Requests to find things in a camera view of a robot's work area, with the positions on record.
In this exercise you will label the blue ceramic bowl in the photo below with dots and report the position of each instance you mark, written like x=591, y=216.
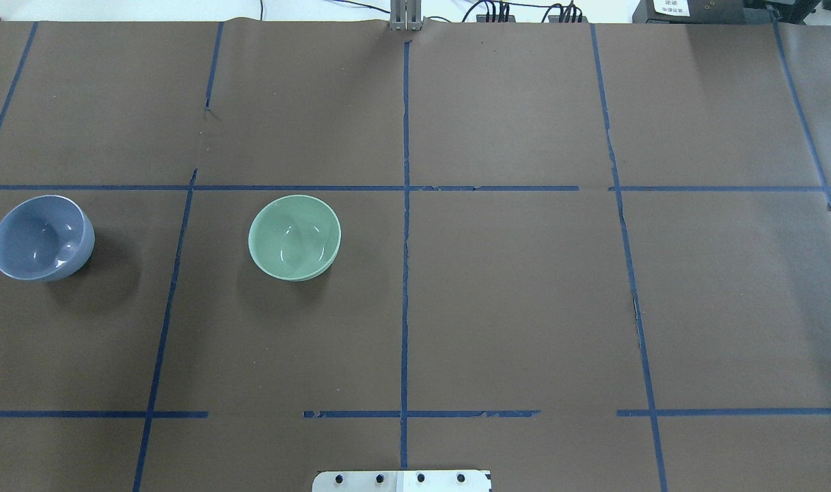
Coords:
x=45, y=239

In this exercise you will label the black connector box left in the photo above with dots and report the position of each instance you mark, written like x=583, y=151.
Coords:
x=495, y=13

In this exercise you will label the dark grey device with label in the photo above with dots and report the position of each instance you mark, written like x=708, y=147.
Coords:
x=689, y=12

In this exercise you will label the black equipment top right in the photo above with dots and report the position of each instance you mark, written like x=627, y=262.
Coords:
x=811, y=13

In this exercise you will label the brown paper table cover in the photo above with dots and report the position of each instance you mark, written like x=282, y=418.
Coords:
x=587, y=257

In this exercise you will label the green ceramic bowl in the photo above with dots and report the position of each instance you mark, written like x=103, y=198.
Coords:
x=295, y=238

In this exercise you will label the silver metal mounting plate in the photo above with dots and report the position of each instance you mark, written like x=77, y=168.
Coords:
x=404, y=480

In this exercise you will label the black connector box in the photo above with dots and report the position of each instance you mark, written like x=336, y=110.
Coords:
x=495, y=13
x=568, y=13

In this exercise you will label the black connector box right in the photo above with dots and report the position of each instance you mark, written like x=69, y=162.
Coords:
x=568, y=13

